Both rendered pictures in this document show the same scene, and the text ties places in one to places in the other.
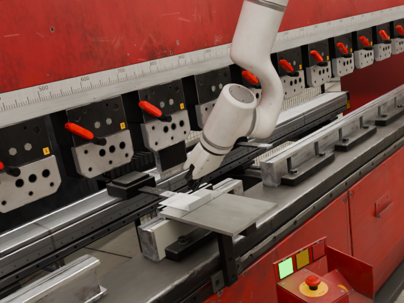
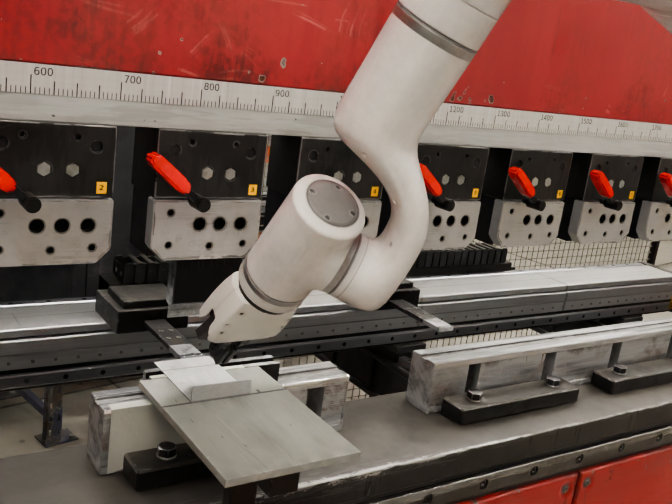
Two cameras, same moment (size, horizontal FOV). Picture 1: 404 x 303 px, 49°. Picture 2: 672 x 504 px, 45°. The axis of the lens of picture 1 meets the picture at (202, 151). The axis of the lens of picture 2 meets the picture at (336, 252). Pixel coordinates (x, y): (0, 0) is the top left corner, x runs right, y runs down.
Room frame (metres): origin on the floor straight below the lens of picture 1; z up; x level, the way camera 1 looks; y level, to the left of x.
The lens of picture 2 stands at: (0.17, -0.23, 1.47)
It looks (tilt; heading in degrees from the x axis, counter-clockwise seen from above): 14 degrees down; 8
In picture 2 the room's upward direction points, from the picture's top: 8 degrees clockwise
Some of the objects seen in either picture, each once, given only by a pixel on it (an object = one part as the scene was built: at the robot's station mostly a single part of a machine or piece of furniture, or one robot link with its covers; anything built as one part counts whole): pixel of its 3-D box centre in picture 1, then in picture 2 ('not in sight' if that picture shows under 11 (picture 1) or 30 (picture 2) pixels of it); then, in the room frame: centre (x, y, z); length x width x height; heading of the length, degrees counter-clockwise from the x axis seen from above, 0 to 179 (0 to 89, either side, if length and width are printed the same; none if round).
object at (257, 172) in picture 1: (224, 174); (365, 349); (1.87, -0.08, 0.81); 0.64 x 0.08 x 0.14; 44
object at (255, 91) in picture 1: (247, 84); (429, 192); (1.44, -0.19, 1.26); 0.15 x 0.09 x 0.17; 134
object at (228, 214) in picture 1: (217, 209); (244, 417); (1.08, -0.01, 1.00); 0.26 x 0.18 x 0.01; 44
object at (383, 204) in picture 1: (384, 203); not in sight; (1.78, -0.76, 0.59); 0.15 x 0.02 x 0.07; 134
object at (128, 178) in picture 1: (145, 187); (159, 321); (1.30, 0.19, 1.01); 0.26 x 0.12 x 0.05; 44
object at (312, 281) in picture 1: (312, 284); not in sight; (0.98, -0.23, 0.79); 0.04 x 0.04 x 0.04
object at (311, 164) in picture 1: (309, 168); (513, 399); (1.56, -0.39, 0.89); 0.30 x 0.05 x 0.03; 134
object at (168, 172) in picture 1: (171, 157); (204, 282); (1.18, 0.09, 1.13); 0.10 x 0.02 x 0.10; 134
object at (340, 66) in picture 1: (335, 55); (657, 195); (1.85, -0.62, 1.26); 0.15 x 0.09 x 0.17; 134
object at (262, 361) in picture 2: (186, 200); (213, 375); (1.20, 0.07, 0.99); 0.20 x 0.03 x 0.03; 134
